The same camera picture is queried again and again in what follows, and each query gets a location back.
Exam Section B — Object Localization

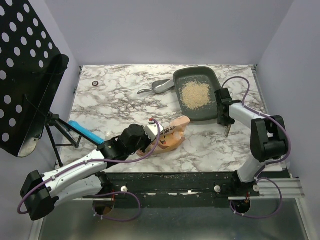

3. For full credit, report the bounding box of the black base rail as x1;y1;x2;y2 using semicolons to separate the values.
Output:
84;171;301;210

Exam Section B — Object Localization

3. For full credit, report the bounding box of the silver metal scoop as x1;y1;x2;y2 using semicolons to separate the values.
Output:
137;79;175;95

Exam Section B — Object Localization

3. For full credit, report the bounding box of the blue plastic handle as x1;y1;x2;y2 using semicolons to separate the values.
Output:
68;120;104;146

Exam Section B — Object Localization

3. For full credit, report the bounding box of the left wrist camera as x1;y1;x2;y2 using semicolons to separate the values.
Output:
143;118;164;142

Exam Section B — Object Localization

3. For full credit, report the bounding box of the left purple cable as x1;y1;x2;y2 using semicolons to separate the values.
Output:
16;119;163;222

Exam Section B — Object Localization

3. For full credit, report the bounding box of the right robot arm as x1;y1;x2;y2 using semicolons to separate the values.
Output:
214;88;291;196

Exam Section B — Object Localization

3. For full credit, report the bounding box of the pink cat litter bag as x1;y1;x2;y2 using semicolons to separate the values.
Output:
151;115;191;155

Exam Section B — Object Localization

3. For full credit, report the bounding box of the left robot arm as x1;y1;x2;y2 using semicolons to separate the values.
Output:
17;118;164;221

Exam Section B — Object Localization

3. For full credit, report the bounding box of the black perforated music stand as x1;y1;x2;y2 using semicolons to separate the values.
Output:
0;0;81;168

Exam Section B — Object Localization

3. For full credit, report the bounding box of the beige litter pile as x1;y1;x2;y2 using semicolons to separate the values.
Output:
180;81;211;110

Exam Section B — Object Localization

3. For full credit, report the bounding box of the dark grey litter tray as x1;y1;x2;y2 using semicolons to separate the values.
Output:
173;66;221;122

